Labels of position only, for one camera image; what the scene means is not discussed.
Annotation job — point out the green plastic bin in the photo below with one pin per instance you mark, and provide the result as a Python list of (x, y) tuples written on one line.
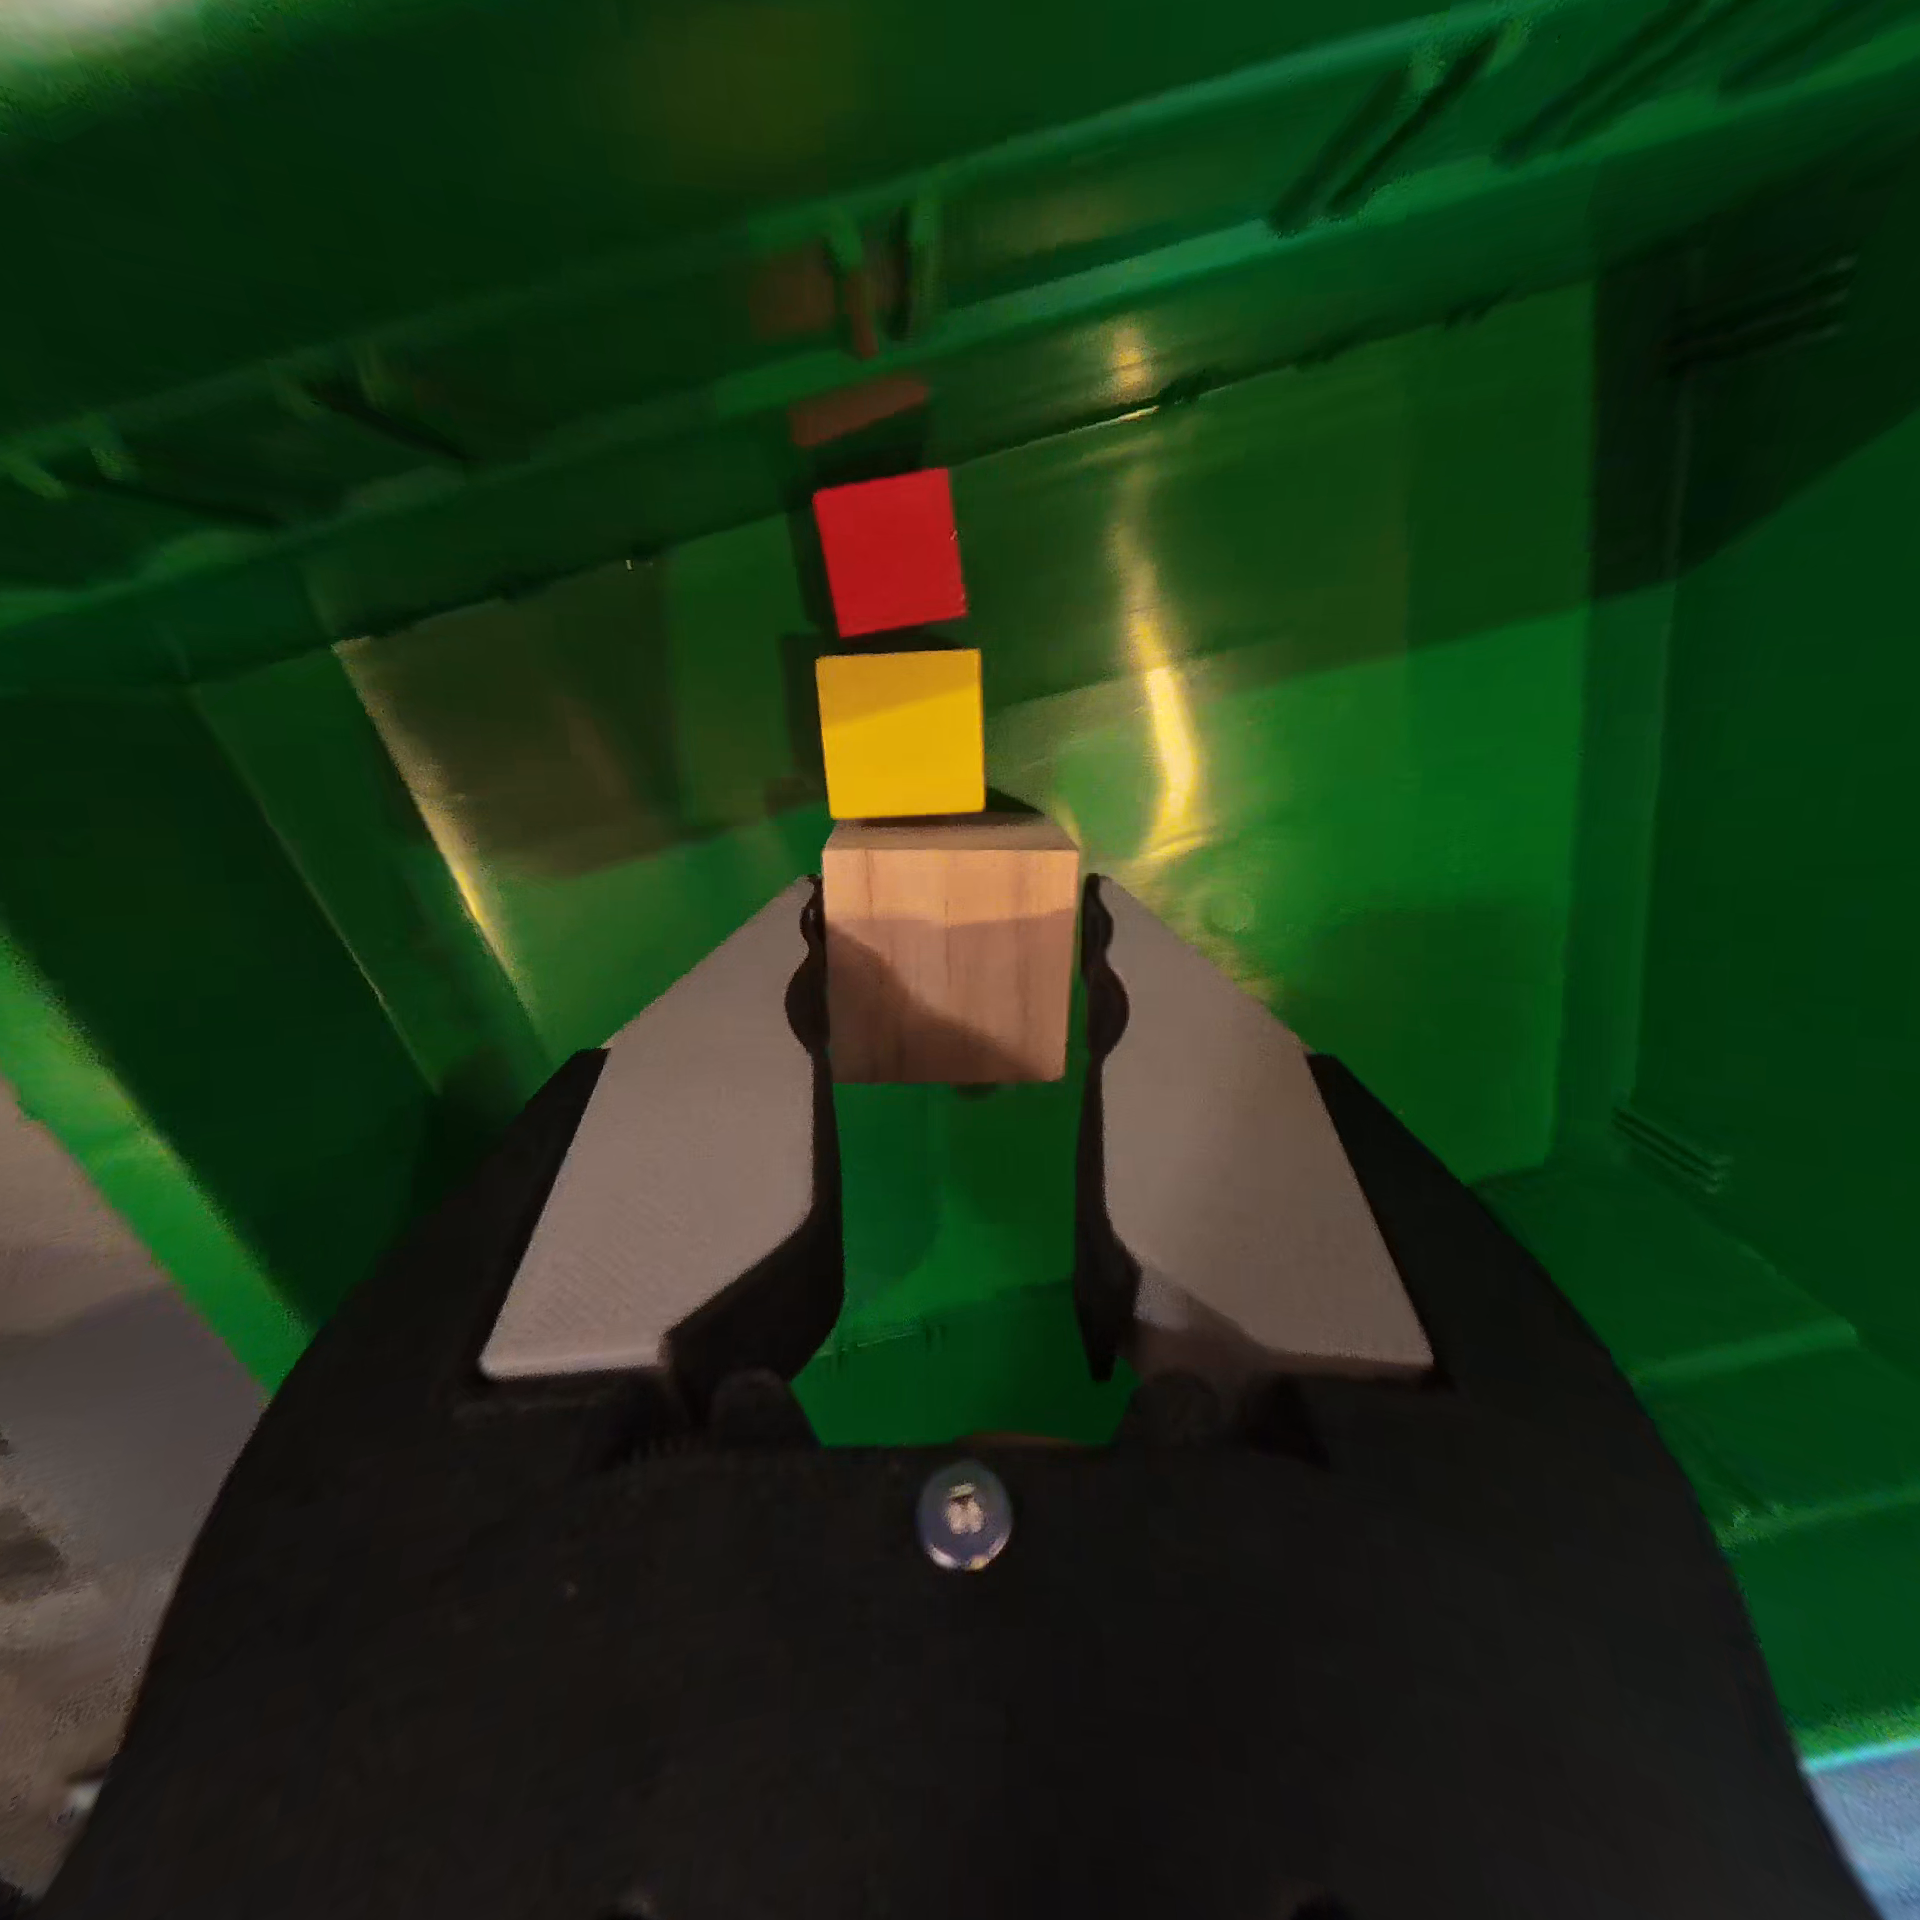
[(1424, 750)]

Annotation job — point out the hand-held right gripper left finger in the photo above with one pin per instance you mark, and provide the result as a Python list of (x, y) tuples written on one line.
[(661, 1185)]

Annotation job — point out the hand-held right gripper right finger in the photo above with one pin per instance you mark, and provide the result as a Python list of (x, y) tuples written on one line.
[(1260, 1201)]

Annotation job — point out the small red cube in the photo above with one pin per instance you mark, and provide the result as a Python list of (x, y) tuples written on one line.
[(887, 546)]

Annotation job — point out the medium wooden cube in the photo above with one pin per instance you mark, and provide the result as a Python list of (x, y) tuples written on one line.
[(954, 945)]

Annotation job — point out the yellow cube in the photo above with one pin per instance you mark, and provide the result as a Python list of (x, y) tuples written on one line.
[(900, 734)]

